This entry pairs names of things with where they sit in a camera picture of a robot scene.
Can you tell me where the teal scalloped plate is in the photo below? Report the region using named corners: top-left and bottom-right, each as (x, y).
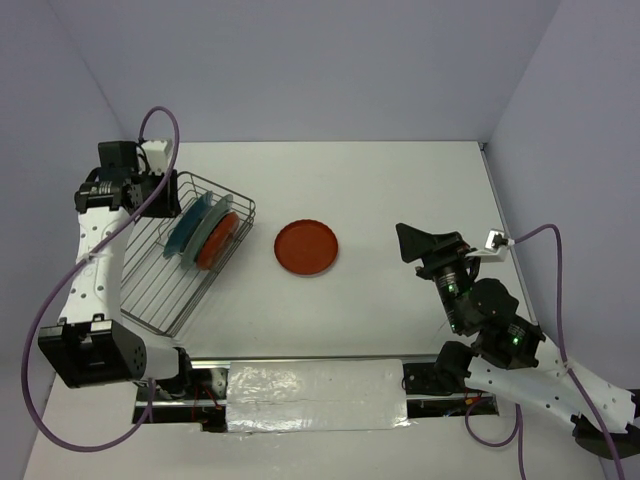
top-left (163, 191), bottom-right (213, 259)

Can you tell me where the orange fluted plate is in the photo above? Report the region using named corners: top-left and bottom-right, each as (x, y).
top-left (273, 219), bottom-right (339, 276)

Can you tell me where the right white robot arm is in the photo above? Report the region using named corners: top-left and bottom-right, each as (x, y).
top-left (396, 223), bottom-right (639, 460)

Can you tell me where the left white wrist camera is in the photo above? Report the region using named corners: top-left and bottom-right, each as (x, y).
top-left (136, 139), bottom-right (173, 175)

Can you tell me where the grey-green round plate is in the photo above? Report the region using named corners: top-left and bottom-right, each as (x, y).
top-left (180, 194), bottom-right (234, 270)

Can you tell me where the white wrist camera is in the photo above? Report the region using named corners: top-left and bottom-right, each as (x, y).
top-left (136, 139), bottom-right (173, 175)
top-left (465, 229), bottom-right (515, 263)

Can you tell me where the silver foil-covered base rail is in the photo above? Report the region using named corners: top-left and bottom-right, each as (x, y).
top-left (149, 355), bottom-right (499, 434)

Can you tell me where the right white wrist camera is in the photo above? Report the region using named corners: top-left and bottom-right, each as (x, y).
top-left (465, 229), bottom-right (515, 263)

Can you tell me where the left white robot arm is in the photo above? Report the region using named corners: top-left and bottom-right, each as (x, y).
top-left (38, 139), bottom-right (196, 399)

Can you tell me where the metal wire dish rack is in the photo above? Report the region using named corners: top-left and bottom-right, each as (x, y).
top-left (121, 171), bottom-right (256, 337)

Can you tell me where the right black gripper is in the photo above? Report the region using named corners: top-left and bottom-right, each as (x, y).
top-left (392, 221), bottom-right (476, 332)

